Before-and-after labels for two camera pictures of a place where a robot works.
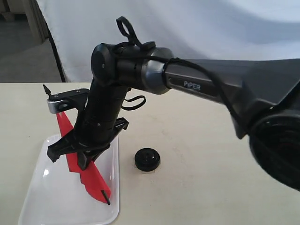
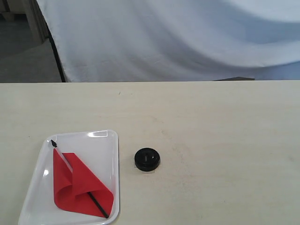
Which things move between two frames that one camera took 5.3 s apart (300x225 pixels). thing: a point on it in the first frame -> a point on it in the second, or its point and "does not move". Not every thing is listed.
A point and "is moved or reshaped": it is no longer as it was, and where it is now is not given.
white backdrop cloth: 222,30 does not move
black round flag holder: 146,159 does not move
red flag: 89,177 is moved or reshaped
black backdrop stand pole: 56,54 does not move
